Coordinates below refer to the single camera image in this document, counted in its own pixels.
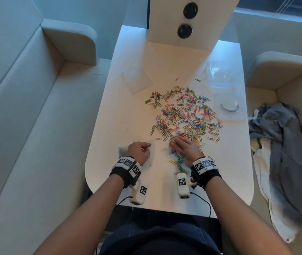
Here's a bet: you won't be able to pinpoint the person's left hand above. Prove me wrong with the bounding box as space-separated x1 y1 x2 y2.
127 141 152 165

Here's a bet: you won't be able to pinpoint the person's right hand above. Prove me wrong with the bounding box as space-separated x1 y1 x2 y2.
171 136 204 167

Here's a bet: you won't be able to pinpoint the small clear plastic bag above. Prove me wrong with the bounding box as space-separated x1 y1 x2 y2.
118 141 156 168
121 68 153 94

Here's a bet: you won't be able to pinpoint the person's right forearm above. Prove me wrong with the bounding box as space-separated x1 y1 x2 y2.
205 176 293 255

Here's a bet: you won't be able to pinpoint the person's left forearm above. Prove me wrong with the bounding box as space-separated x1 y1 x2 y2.
33 175 125 255

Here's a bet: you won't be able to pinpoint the black wristband with marker blocks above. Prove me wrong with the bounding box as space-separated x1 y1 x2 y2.
191 157 222 191
110 156 142 189

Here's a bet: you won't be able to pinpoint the pile of coloured paper clips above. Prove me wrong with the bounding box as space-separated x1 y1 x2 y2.
144 86 224 175

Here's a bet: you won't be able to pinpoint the clear plastic lid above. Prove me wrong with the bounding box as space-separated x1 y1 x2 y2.
214 92 248 121

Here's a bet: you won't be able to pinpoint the person's dark trousers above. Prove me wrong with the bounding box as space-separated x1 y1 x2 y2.
105 205 222 238

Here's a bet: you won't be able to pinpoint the clear plastic container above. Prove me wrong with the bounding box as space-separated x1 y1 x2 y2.
205 60 237 88

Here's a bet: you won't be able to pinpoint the white cloth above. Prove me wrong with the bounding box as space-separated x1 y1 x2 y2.
250 109 301 243

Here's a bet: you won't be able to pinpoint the person's dark blue shirt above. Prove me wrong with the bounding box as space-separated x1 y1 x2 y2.
97 223 223 255

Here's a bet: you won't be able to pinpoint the grey garment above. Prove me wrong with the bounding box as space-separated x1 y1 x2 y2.
248 102 302 226

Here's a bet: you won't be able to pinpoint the round black socket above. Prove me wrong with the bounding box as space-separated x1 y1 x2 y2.
183 2 198 19
177 23 193 39

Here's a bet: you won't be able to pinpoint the beige sofa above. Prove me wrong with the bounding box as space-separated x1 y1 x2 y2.
0 0 112 255
220 10 302 255

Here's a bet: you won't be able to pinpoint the white panel with sockets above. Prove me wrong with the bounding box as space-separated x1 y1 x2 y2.
147 0 242 50

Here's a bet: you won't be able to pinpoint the white wrist camera with marker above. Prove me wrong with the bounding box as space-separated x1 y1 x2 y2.
129 180 149 206
177 173 197 200

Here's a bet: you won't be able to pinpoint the black cable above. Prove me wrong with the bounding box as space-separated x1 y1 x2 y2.
113 195 133 211
189 192 212 218

